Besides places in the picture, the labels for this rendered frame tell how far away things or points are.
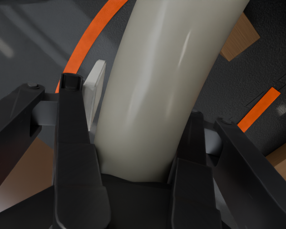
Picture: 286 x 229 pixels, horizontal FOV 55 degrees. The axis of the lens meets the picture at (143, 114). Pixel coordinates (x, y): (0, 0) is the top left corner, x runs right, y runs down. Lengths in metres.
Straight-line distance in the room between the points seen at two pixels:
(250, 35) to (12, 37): 0.82
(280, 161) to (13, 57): 1.10
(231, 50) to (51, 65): 0.65
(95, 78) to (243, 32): 0.80
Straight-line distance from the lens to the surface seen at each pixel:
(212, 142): 0.16
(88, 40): 1.05
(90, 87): 0.16
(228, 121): 0.16
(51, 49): 1.10
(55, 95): 0.16
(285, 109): 1.22
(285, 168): 1.25
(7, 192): 1.50
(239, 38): 0.95
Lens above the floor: 1.03
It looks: 67 degrees down
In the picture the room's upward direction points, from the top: 175 degrees counter-clockwise
